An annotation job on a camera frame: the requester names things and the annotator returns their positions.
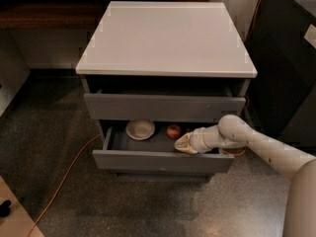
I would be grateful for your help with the grey drawer cabinet white top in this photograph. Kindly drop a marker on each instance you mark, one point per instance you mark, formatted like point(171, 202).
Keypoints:
point(166, 48)

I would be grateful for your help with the white bowl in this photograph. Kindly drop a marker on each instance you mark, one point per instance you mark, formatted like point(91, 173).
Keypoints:
point(140, 129)

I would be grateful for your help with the red apple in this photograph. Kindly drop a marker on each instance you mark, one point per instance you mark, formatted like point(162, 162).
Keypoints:
point(173, 131)

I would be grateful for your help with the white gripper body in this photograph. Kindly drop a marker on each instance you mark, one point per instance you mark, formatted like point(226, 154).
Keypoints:
point(197, 142)

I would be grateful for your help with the dark wooden shelf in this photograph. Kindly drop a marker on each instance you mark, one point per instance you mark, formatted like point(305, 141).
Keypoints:
point(57, 14)

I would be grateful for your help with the light wooden board corner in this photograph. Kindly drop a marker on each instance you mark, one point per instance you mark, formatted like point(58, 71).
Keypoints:
point(17, 223)

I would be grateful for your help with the grey top drawer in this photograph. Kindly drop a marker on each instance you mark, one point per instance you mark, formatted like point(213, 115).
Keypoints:
point(162, 107)

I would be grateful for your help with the small black object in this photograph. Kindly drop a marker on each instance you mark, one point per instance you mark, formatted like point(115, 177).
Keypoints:
point(5, 208)

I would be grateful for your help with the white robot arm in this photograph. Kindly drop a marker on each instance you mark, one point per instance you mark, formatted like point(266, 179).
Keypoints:
point(296, 165)

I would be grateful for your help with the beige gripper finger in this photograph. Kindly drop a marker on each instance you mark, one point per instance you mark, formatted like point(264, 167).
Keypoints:
point(185, 140)
point(186, 148)

